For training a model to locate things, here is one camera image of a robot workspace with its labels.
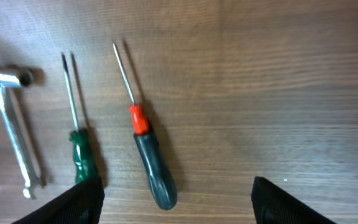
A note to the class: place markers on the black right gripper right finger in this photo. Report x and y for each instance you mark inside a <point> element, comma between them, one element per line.
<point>273,205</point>

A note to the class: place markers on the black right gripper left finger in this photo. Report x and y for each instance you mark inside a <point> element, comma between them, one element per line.
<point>80,204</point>

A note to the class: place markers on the green handled screwdriver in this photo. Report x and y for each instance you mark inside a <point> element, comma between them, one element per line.
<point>82,153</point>

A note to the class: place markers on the black red handled screwdriver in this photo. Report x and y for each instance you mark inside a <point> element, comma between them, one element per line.
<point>162,185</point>

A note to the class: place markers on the silver L-shaped socket wrench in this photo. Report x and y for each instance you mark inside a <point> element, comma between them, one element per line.
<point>9,79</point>

